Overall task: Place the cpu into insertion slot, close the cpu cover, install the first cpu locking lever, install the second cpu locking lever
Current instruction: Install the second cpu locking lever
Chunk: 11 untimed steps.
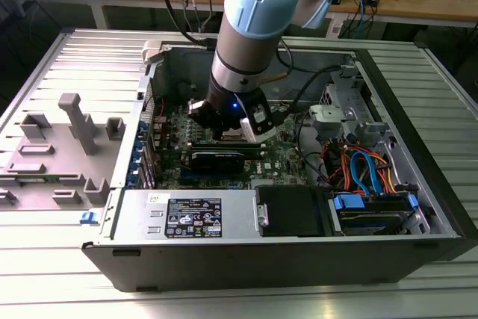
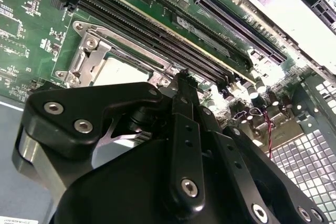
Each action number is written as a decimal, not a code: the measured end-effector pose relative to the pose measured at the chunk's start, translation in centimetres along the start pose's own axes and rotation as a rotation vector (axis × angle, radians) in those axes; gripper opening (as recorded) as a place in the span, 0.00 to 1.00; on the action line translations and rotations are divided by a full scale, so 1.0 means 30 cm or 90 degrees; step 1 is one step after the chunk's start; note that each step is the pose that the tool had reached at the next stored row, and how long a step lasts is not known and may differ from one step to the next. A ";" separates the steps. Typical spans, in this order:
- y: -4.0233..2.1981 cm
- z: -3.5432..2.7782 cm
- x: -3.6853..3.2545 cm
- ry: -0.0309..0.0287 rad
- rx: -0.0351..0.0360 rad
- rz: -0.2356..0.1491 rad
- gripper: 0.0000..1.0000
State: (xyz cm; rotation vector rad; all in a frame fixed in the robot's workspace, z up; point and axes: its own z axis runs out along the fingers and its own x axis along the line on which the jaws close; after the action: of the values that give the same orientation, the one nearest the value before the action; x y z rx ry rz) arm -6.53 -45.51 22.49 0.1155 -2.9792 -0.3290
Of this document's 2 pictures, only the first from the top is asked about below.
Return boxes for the black RAM slot bank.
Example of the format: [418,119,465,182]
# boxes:
[187,140,265,160]

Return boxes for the metal rear port block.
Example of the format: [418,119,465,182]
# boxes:
[151,115,170,148]

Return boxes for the green Dell motherboard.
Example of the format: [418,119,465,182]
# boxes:
[151,100,313,190]

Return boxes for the small white barcode sticker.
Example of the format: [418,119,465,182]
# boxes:
[145,191,171,204]

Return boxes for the black power supply label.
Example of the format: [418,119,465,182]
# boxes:
[165,197,223,238]

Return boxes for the grey power supply unit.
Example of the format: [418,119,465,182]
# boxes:
[111,188,262,241]

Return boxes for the grey parts rack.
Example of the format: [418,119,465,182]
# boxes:
[0,93,126,212]

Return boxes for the open black PC case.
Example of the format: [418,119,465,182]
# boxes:
[81,40,478,294]

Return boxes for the hard disk in blue carrier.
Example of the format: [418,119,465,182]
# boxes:
[327,191,420,237]

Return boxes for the silver metal disk bay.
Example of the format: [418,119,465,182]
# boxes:
[308,64,436,237]

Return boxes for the small grey wrist camera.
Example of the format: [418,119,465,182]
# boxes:
[186,99,210,117]

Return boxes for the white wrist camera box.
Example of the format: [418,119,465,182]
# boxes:
[238,93,279,145]

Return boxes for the thin red wire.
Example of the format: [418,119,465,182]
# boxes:
[146,93,166,120]

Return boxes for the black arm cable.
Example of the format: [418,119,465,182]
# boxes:
[156,0,218,51]

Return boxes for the copper coloured hose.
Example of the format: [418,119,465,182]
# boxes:
[261,71,289,84]

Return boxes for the black camera cable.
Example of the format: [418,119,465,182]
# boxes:
[276,40,344,123]

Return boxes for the grey plastic bracket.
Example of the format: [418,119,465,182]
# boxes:
[308,104,345,134]

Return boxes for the silver latch handle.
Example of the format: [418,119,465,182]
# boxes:
[253,202,270,227]

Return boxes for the blue data wire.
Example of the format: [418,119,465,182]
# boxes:
[350,150,379,197]

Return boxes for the blue network cable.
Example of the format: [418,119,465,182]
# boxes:
[350,0,367,34]

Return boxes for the orange red power wires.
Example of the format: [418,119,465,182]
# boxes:
[320,139,403,196]

